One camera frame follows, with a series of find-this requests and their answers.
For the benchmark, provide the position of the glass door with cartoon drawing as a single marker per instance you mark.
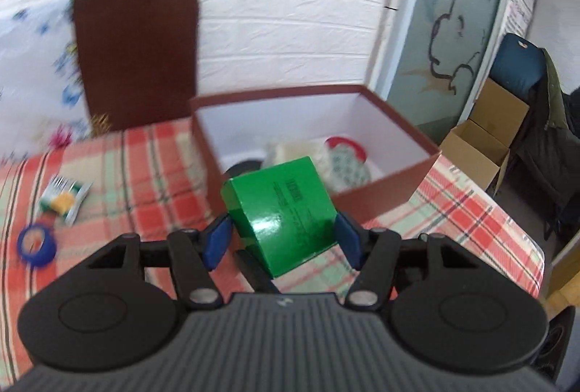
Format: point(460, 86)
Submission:
point(453, 11)

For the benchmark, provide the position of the black speaker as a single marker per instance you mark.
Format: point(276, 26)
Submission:
point(557, 342)

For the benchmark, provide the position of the black tape roll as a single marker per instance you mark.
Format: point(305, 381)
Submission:
point(240, 169)

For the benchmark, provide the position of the dark jacket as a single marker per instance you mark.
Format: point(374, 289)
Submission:
point(548, 138)

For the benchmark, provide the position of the blue tape roll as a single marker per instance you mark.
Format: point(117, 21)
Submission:
point(45, 255)

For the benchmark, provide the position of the brown storage box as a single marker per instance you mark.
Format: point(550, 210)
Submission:
point(385, 192)

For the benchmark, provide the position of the brown chair back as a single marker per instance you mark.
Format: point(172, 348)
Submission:
point(136, 57)

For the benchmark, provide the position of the open cardboard box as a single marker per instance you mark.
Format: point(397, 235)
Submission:
point(475, 156)

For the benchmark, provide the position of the green white packet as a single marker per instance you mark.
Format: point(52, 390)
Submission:
point(68, 197)

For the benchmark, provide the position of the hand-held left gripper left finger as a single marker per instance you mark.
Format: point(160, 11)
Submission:
point(217, 243)

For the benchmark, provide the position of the red tape roll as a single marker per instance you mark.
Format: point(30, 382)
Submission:
point(337, 140)

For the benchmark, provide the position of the clear plastic bag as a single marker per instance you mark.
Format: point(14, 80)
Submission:
point(290, 151)

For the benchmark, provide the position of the floral white cushion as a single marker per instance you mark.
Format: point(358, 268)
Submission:
point(36, 79)

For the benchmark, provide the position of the gold tinsel ornament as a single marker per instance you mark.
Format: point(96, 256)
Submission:
point(99, 123)

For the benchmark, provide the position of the green box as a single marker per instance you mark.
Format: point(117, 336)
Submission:
point(281, 211)

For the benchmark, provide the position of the red plaid blanket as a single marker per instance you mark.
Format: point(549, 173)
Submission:
point(136, 192)

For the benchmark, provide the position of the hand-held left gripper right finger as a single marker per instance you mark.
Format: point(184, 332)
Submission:
point(348, 239)

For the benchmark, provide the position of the blue chair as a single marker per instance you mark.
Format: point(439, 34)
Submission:
point(516, 66)

